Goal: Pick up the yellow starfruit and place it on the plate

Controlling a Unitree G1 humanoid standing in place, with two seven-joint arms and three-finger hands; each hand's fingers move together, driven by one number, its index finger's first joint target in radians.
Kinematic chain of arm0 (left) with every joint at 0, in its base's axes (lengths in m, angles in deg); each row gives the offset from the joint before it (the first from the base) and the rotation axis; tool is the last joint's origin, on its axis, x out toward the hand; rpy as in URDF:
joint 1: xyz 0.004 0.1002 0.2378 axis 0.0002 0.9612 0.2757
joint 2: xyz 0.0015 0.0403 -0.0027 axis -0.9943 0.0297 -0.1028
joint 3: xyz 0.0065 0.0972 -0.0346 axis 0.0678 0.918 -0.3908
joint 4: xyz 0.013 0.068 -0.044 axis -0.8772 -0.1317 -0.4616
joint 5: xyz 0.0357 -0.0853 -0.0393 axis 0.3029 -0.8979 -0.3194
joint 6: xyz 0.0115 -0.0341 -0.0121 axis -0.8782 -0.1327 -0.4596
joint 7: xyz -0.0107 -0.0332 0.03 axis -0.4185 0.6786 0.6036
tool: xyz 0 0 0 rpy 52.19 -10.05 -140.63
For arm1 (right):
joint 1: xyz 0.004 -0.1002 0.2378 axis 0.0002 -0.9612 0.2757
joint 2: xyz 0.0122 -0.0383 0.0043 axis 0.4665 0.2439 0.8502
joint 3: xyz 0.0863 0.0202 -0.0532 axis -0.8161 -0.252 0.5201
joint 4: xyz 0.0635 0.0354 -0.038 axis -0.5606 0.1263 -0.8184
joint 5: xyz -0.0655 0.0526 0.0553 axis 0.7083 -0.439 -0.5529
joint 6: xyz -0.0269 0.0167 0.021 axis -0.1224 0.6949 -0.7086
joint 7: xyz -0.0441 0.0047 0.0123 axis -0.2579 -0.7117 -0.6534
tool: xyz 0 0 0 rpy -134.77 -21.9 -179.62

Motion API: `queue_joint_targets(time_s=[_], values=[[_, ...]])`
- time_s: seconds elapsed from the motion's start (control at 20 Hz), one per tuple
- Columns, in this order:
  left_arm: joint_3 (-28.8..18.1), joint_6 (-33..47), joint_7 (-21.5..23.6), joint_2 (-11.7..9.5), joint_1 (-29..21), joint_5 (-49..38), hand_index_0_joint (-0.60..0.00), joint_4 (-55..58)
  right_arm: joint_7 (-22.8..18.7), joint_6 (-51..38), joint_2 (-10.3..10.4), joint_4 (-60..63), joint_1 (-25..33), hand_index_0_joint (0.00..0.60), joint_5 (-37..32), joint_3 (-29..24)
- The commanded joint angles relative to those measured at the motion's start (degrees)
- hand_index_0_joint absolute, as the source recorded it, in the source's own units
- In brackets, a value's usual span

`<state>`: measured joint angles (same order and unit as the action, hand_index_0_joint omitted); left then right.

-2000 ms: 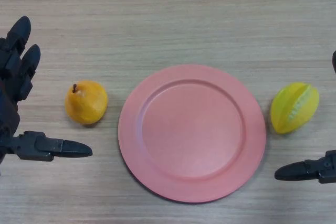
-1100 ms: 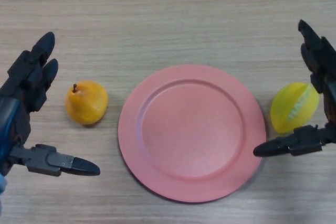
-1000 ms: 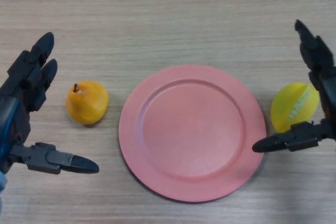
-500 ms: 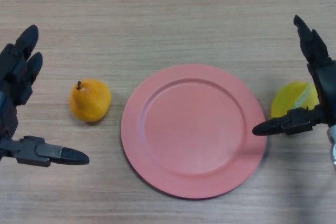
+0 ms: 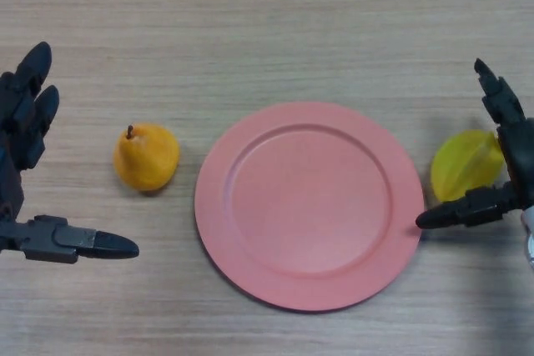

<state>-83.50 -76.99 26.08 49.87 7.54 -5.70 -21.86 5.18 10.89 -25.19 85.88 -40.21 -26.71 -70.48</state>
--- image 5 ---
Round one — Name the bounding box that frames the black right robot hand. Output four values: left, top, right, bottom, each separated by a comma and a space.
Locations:
416, 58, 534, 230

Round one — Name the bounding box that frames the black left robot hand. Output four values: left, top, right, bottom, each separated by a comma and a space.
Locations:
0, 41, 140, 265

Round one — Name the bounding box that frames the yellow starfruit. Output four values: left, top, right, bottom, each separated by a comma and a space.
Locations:
431, 129, 506, 203

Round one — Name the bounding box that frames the pink round plate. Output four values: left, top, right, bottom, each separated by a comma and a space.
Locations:
194, 101, 426, 313

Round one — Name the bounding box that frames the orange yellow pear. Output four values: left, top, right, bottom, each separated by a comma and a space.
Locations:
113, 123, 181, 193

